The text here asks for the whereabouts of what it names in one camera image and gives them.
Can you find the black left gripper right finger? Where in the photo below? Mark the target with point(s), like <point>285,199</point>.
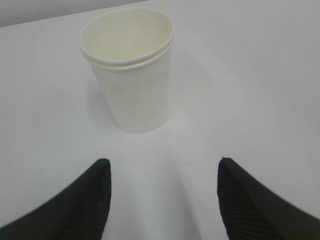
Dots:
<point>250,211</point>

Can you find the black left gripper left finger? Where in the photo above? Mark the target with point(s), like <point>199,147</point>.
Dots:
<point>79,212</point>

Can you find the white paper cup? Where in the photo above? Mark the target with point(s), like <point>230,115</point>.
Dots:
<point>129,52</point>

